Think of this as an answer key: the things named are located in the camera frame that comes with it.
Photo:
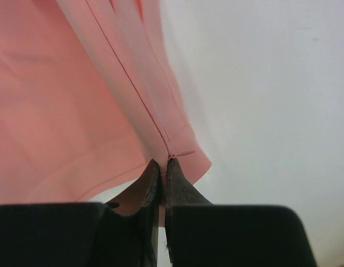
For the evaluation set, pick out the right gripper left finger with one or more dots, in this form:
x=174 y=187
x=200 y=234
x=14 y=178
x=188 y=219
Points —
x=141 y=193

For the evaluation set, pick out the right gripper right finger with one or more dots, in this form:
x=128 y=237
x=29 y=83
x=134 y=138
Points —
x=179 y=191

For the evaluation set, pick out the pink pleated skirt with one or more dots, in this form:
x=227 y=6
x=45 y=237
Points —
x=87 y=99

